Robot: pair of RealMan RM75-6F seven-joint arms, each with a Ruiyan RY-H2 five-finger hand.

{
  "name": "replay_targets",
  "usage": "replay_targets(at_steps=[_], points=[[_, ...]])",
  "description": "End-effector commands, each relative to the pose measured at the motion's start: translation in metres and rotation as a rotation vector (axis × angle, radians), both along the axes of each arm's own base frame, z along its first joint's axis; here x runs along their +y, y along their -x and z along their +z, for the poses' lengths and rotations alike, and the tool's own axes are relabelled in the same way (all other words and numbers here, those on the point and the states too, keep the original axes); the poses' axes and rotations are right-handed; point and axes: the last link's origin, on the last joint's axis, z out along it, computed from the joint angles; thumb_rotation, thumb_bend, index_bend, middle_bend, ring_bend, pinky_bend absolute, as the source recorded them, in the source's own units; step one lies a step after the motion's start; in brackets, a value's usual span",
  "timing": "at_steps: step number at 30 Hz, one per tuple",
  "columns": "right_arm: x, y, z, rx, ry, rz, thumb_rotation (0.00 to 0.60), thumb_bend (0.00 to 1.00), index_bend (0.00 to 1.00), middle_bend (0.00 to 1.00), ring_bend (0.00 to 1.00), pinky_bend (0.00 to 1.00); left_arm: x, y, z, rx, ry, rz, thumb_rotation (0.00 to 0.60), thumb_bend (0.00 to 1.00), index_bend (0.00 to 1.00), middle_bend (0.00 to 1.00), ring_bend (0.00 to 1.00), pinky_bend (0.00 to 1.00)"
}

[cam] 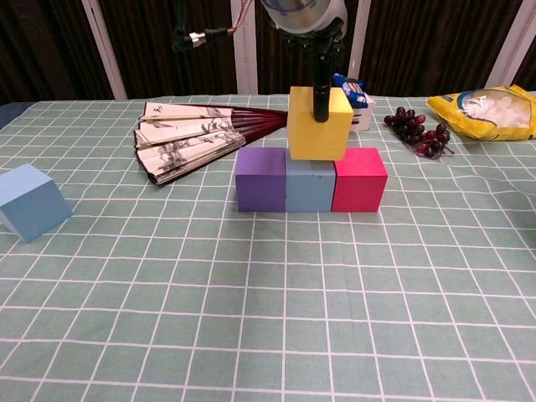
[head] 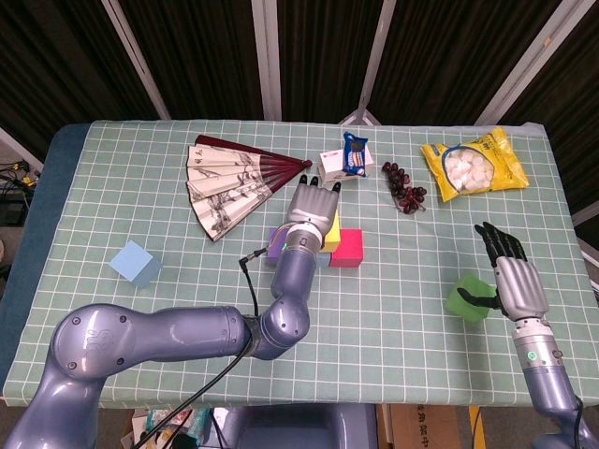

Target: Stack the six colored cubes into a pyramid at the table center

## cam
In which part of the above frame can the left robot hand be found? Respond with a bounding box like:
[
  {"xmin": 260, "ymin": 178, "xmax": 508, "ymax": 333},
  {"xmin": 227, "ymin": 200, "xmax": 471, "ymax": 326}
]
[{"xmin": 280, "ymin": 25, "xmax": 347, "ymax": 124}]

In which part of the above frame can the yellow foam cube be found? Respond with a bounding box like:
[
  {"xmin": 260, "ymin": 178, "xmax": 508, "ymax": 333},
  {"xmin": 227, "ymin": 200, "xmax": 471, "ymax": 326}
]
[{"xmin": 286, "ymin": 85, "xmax": 355, "ymax": 162}]

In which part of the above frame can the light blue foam cube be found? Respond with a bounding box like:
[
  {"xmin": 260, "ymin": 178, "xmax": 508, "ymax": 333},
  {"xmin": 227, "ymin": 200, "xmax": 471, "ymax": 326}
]
[
  {"xmin": 0, "ymin": 162, "xmax": 73, "ymax": 244},
  {"xmin": 284, "ymin": 158, "xmax": 337, "ymax": 213}
]

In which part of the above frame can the pink foam cube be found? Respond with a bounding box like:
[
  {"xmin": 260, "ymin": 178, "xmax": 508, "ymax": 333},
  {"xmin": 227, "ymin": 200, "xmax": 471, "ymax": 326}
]
[{"xmin": 330, "ymin": 147, "xmax": 389, "ymax": 213}]

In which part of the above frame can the purple foam cube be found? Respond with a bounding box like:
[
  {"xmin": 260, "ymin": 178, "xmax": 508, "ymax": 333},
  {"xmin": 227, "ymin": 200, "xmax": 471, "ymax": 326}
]
[{"xmin": 234, "ymin": 147, "xmax": 288, "ymax": 213}]

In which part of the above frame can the blue cookie packet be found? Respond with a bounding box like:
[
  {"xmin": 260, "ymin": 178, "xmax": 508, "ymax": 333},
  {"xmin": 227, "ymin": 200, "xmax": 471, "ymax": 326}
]
[{"xmin": 332, "ymin": 73, "xmax": 369, "ymax": 110}]

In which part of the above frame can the white cardboard product box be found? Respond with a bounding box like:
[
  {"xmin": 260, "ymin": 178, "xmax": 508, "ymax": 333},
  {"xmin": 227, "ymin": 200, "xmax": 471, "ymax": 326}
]
[{"xmin": 348, "ymin": 95, "xmax": 376, "ymax": 134}]

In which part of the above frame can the dark red grape bunch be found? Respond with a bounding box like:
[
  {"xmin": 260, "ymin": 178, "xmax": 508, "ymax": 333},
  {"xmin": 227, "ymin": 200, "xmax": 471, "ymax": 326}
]
[{"xmin": 384, "ymin": 106, "xmax": 456, "ymax": 159}]

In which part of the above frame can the dark brown curtain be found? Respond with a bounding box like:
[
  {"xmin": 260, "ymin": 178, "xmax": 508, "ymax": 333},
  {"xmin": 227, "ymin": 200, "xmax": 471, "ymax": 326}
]
[{"xmin": 0, "ymin": 0, "xmax": 536, "ymax": 104}]

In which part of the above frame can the painted paper folding fan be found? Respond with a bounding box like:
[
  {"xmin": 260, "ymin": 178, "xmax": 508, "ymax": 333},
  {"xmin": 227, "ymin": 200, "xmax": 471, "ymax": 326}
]
[{"xmin": 133, "ymin": 101, "xmax": 294, "ymax": 188}]

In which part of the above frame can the yellow marshmallow bag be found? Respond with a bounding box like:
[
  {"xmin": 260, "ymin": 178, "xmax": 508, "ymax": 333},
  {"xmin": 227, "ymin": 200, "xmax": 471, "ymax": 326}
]
[{"xmin": 425, "ymin": 84, "xmax": 536, "ymax": 142}]

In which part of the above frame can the green checked tablecloth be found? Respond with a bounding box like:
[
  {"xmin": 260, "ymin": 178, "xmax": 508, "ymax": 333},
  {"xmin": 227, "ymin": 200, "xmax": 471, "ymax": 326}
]
[{"xmin": 0, "ymin": 94, "xmax": 536, "ymax": 402}]

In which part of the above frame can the blue table padding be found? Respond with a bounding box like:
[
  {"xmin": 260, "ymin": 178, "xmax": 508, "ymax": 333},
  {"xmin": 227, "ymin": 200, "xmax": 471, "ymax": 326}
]
[{"xmin": 0, "ymin": 101, "xmax": 33, "ymax": 131}]

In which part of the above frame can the white frame post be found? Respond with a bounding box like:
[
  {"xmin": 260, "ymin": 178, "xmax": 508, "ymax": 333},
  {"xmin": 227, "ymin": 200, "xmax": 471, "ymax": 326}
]
[
  {"xmin": 487, "ymin": 0, "xmax": 536, "ymax": 88},
  {"xmin": 348, "ymin": 0, "xmax": 373, "ymax": 95},
  {"xmin": 81, "ymin": 0, "xmax": 128, "ymax": 101},
  {"xmin": 230, "ymin": 0, "xmax": 259, "ymax": 95}
]

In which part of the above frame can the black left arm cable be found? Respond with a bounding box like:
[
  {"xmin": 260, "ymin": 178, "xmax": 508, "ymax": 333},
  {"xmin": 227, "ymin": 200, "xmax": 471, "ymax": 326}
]
[{"xmin": 173, "ymin": 0, "xmax": 252, "ymax": 54}]

